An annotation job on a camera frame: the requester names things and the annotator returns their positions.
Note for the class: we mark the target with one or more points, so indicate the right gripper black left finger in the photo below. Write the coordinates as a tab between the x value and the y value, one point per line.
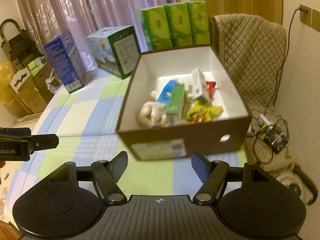
104	175

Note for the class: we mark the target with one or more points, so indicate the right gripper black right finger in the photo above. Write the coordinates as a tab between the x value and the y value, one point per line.
215	175

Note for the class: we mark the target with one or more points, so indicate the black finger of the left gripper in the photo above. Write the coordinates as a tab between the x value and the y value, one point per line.
15	131
41	142

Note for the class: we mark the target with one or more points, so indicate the white medicine box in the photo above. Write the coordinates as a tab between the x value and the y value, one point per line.
176	103

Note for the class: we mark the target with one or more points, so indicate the white plastic clip holder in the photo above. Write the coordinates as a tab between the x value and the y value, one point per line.
196	88

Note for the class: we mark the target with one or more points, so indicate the blue cream tube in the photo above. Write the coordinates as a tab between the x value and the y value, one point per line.
165	95

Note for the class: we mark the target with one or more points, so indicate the red snack packet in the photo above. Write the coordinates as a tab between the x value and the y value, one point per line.
210	86

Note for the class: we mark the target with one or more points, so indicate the person's left hand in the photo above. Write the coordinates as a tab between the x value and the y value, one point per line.
2	163

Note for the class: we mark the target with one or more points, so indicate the brown cardboard boxes pile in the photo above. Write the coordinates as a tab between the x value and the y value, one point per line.
34	92

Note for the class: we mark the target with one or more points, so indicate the brown cardboard shoe box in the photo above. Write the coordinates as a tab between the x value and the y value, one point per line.
153	70

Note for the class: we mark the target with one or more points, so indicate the checkered bed sheet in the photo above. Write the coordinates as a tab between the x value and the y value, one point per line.
85	122

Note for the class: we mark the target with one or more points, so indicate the yellow plastic bag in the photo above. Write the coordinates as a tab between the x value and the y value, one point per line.
7	97

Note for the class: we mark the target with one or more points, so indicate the yellow snack packet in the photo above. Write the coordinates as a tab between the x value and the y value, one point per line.
202	113

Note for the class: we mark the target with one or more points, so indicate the small black fan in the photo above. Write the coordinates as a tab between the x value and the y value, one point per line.
276	140

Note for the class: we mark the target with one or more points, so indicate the white power strip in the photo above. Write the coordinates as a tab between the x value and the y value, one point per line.
258	124

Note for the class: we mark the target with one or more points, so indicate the cream rolled cloth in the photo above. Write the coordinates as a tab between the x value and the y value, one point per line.
153	114

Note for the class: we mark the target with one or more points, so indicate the black folding cart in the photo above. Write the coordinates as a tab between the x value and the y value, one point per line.
21	49

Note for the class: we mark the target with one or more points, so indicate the blue tall carton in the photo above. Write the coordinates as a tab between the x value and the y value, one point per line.
64	57

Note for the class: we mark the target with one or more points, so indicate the green white milk carton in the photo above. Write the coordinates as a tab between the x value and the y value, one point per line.
115	49

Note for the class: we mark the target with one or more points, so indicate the purple curtain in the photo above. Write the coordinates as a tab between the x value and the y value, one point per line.
46	18

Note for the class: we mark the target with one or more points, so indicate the quilted beige chair cover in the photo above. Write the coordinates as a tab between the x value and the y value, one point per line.
252	49

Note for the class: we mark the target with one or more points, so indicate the green tissue multipack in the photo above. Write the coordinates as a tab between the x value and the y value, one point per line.
175	25

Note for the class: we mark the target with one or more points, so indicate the wall power socket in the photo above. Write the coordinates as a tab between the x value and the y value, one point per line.
310	17

